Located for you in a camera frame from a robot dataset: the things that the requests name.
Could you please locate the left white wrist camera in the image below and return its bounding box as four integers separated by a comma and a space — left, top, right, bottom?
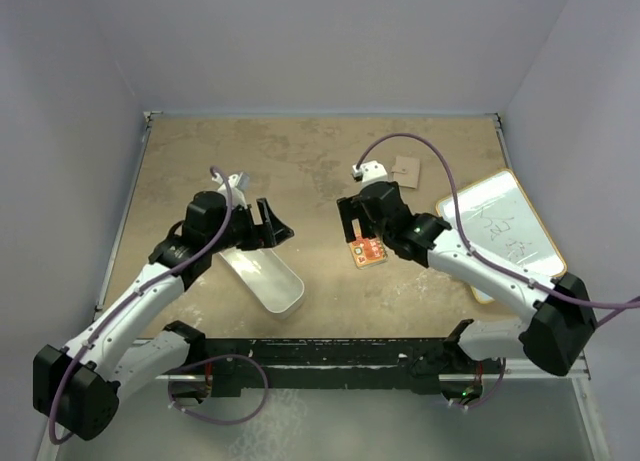
212, 171, 250, 208

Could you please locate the orange spiral notebook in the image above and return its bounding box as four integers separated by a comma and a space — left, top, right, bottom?
348, 220, 388, 270

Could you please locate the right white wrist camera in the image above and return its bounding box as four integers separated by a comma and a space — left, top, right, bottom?
351, 161, 389, 188

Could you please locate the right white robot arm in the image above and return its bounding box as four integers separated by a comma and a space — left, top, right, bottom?
337, 181, 596, 376

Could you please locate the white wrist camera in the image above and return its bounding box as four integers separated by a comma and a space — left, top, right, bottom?
212, 171, 250, 208
351, 161, 389, 188

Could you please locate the yellow framed whiteboard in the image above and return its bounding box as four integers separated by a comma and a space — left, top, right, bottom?
458, 169, 567, 277

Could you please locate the aluminium table frame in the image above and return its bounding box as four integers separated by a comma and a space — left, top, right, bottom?
104, 115, 517, 339

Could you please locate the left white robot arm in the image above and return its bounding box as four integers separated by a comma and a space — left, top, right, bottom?
33, 190, 294, 445

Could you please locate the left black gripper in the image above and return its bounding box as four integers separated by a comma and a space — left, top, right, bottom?
207, 198, 292, 254

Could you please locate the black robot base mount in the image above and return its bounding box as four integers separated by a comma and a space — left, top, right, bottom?
164, 320, 501, 398

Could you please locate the white oblong plastic tray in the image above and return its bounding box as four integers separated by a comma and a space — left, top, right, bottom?
220, 249, 305, 319

